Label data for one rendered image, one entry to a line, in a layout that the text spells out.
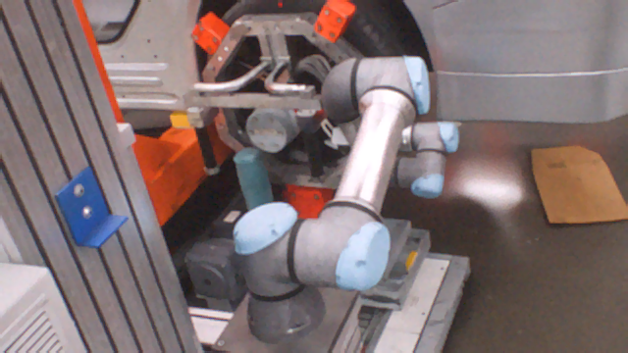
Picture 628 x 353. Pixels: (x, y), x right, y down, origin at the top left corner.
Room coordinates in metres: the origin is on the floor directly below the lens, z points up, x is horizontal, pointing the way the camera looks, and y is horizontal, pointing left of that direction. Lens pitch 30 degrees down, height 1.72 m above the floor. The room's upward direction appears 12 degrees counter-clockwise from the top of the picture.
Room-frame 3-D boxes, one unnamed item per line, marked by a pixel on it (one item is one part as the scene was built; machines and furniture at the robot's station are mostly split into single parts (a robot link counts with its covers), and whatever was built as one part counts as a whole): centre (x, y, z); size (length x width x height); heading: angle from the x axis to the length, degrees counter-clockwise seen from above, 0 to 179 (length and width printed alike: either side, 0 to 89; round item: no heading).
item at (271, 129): (1.88, 0.04, 0.85); 0.21 x 0.14 x 0.14; 150
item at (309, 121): (1.68, -0.04, 0.93); 0.09 x 0.05 x 0.05; 150
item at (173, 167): (2.21, 0.43, 0.69); 0.52 x 0.17 x 0.35; 150
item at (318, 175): (1.65, -0.03, 0.83); 0.04 x 0.04 x 0.16
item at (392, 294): (2.08, -0.08, 0.13); 0.50 x 0.36 x 0.10; 60
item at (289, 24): (1.94, 0.00, 0.85); 0.54 x 0.07 x 0.54; 60
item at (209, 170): (1.82, 0.27, 0.83); 0.04 x 0.04 x 0.16
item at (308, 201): (1.97, -0.01, 0.48); 0.16 x 0.12 x 0.17; 150
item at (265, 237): (1.05, 0.09, 0.98); 0.13 x 0.12 x 0.14; 63
